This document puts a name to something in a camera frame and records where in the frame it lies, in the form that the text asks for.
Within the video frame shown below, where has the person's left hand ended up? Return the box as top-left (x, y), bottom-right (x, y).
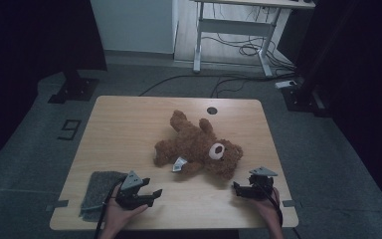
top-left (103, 183), bottom-right (149, 233)

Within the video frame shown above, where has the black stand base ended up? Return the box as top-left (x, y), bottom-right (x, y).
top-left (48, 69), bottom-right (99, 105)
top-left (282, 83), bottom-right (330, 118)

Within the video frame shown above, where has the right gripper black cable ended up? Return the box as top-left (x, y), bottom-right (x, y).
top-left (257, 180), bottom-right (284, 228)

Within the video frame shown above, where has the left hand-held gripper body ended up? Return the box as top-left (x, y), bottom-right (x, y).
top-left (114, 170), bottom-right (154, 211)

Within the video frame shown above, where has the brown teddy bear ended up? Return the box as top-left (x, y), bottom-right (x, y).
top-left (152, 110), bottom-right (244, 182)

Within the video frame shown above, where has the dark curtain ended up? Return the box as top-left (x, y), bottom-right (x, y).
top-left (294, 0), bottom-right (382, 220)
top-left (0, 0), bottom-right (107, 175)

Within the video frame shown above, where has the grey cloth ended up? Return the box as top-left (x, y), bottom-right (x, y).
top-left (79, 170), bottom-right (129, 223)

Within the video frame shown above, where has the person's right hand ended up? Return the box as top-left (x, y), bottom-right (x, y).
top-left (249, 187), bottom-right (282, 231)

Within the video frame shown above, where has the bundle of black cables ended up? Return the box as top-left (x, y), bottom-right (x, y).
top-left (201, 3), bottom-right (296, 73)

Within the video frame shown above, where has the white desk with metal legs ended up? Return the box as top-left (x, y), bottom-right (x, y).
top-left (192, 0), bottom-right (316, 78)

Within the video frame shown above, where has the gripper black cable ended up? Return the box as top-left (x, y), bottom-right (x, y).
top-left (257, 180), bottom-right (284, 228)
top-left (94, 177), bottom-right (127, 239)

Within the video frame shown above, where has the long black floor cable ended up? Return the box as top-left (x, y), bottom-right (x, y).
top-left (138, 73), bottom-right (296, 98)

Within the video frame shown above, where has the white power strip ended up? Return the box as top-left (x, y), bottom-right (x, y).
top-left (275, 80), bottom-right (298, 90)

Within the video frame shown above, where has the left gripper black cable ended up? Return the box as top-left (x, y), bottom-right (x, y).
top-left (94, 177), bottom-right (127, 239)

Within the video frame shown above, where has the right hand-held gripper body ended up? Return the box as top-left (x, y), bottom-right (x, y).
top-left (244, 166), bottom-right (279, 200)

